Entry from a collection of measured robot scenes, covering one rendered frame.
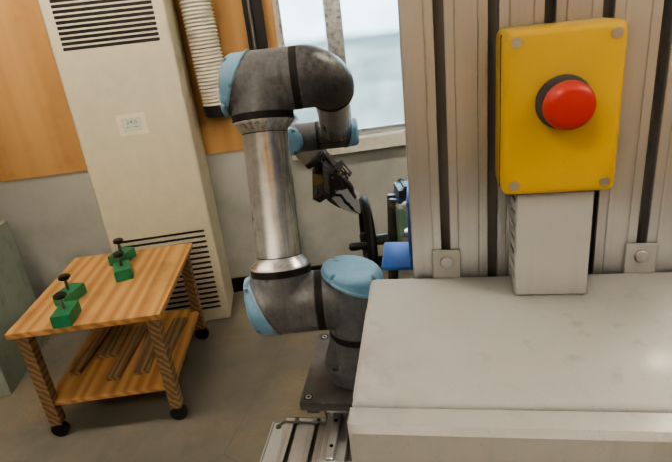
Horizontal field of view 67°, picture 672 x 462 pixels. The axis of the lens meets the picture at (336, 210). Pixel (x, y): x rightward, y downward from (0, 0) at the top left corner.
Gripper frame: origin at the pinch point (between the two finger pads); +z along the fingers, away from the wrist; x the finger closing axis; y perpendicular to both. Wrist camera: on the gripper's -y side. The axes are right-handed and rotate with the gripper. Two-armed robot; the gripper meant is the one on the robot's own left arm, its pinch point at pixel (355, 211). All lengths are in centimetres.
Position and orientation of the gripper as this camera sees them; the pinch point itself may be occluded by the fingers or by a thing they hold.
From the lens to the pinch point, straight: 149.3
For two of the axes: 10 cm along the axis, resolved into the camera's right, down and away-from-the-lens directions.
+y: 2.6, -5.2, 8.1
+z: 6.4, 7.2, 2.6
